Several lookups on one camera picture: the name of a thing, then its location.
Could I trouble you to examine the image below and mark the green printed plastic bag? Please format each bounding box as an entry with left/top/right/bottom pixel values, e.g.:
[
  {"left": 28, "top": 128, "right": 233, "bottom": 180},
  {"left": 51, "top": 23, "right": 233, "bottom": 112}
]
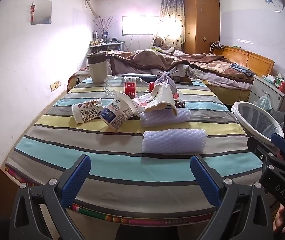
[{"left": 254, "top": 92, "right": 273, "bottom": 113}]

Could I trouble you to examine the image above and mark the black smartphone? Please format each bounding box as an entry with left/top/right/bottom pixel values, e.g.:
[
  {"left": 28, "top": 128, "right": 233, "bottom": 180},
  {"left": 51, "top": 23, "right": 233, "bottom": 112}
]
[{"left": 169, "top": 76, "right": 193, "bottom": 85}]

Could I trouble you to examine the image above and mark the wooden wardrobe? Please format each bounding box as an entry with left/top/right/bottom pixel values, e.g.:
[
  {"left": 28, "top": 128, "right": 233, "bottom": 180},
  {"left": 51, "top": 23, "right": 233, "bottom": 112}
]
[{"left": 184, "top": 0, "right": 220, "bottom": 55}]

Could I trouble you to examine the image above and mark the wooden bed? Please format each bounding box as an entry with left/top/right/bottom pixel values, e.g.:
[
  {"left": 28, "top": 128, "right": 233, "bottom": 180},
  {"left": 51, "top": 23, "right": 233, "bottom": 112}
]
[{"left": 67, "top": 45, "right": 275, "bottom": 105}]

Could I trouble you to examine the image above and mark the white nightstand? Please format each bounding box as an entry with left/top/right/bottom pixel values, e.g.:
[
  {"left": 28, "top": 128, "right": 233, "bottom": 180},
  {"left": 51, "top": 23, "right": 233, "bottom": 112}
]
[{"left": 249, "top": 75, "right": 285, "bottom": 113}]

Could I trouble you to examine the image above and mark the striped table cloth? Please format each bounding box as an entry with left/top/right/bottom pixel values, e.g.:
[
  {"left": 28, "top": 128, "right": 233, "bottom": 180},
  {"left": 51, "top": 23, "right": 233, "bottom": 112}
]
[{"left": 5, "top": 76, "right": 263, "bottom": 227}]

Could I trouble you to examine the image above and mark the brown teddy bear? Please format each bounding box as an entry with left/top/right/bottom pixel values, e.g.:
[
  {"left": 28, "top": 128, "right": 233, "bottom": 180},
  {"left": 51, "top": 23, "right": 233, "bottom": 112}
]
[{"left": 154, "top": 37, "right": 169, "bottom": 50}]

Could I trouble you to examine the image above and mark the white foam net sleeve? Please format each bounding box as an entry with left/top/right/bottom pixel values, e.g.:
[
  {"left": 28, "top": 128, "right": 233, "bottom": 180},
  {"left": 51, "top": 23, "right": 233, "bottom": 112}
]
[
  {"left": 142, "top": 128, "right": 207, "bottom": 153},
  {"left": 140, "top": 108, "right": 192, "bottom": 128}
]

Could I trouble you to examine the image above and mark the dark glasses case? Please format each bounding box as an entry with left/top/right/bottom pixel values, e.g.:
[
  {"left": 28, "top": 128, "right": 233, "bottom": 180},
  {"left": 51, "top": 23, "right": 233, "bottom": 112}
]
[{"left": 121, "top": 73, "right": 157, "bottom": 79}]

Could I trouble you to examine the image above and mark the white round waste bin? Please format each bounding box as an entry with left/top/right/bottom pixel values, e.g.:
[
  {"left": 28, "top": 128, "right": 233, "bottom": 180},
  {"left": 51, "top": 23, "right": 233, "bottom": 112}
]
[{"left": 233, "top": 101, "right": 285, "bottom": 145}]

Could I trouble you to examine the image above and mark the blue folded cloth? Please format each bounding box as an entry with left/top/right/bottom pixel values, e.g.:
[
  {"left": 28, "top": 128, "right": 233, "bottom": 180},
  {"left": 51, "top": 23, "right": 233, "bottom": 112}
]
[{"left": 229, "top": 64, "right": 254, "bottom": 75}]

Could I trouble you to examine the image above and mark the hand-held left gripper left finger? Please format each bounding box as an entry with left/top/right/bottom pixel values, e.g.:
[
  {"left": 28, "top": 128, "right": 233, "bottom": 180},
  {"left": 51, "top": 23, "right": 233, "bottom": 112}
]
[{"left": 9, "top": 154, "right": 92, "bottom": 240}]

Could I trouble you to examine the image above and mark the red knot ornament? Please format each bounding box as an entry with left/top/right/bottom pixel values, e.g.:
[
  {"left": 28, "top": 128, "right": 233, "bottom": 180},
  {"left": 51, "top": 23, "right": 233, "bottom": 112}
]
[{"left": 30, "top": 0, "right": 36, "bottom": 25}]

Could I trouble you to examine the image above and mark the purple snack wrapper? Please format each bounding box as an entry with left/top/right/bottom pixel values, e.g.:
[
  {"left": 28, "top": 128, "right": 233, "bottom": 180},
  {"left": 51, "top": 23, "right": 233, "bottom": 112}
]
[{"left": 156, "top": 72, "right": 175, "bottom": 85}]

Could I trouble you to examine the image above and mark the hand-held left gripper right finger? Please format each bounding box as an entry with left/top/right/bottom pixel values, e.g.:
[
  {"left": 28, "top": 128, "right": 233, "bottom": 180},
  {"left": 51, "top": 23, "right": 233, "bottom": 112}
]
[{"left": 190, "top": 154, "right": 274, "bottom": 240}]

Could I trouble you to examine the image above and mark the clear bottle with red label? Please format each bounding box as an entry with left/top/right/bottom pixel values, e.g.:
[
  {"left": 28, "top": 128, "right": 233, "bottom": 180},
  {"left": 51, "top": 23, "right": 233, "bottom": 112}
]
[{"left": 104, "top": 74, "right": 158, "bottom": 98}]

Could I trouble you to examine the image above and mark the air conditioner pipe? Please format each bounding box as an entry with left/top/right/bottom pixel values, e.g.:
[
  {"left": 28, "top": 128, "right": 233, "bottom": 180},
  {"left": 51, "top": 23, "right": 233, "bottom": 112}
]
[{"left": 82, "top": 0, "right": 100, "bottom": 18}]

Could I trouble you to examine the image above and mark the brown blanket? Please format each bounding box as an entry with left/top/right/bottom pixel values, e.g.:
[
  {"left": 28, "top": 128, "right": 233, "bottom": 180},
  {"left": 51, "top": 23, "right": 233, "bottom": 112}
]
[{"left": 106, "top": 49, "right": 254, "bottom": 83}]

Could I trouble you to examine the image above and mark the bright window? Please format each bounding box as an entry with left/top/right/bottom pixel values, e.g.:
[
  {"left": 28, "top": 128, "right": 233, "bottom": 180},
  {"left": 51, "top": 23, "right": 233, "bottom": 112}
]
[{"left": 122, "top": 16, "right": 160, "bottom": 35}]

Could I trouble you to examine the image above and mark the white blue yogurt cup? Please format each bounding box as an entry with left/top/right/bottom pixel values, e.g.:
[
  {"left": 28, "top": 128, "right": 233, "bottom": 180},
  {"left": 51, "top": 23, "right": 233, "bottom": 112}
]
[{"left": 99, "top": 91, "right": 136, "bottom": 131}]

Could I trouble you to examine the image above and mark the white shelf with bottles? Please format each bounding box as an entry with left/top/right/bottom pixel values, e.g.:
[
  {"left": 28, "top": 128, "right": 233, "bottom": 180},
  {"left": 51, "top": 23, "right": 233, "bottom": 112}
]
[{"left": 90, "top": 41, "right": 125, "bottom": 54}]

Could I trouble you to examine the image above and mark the vase of bare branches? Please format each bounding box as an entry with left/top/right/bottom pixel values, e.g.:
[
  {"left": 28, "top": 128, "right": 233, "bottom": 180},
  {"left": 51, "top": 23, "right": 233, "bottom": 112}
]
[{"left": 94, "top": 15, "right": 119, "bottom": 43}]

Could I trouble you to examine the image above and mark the wall mirror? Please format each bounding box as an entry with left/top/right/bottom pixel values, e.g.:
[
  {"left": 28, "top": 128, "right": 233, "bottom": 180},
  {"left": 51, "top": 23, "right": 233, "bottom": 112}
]
[{"left": 31, "top": 0, "right": 52, "bottom": 25}]

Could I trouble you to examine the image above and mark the patterned paper cup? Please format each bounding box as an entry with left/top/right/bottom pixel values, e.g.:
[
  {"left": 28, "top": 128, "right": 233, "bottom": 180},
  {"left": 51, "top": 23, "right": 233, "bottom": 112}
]
[{"left": 72, "top": 99, "right": 103, "bottom": 124}]

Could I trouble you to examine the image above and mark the patterned curtain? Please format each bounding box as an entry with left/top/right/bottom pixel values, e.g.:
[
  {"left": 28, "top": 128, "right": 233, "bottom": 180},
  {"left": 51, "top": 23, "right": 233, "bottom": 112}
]
[{"left": 159, "top": 0, "right": 185, "bottom": 50}]

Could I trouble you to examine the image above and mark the blue leaf wall sticker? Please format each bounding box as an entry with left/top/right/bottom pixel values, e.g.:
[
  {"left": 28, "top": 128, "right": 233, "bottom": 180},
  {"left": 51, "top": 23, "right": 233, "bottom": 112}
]
[{"left": 265, "top": 0, "right": 285, "bottom": 13}]

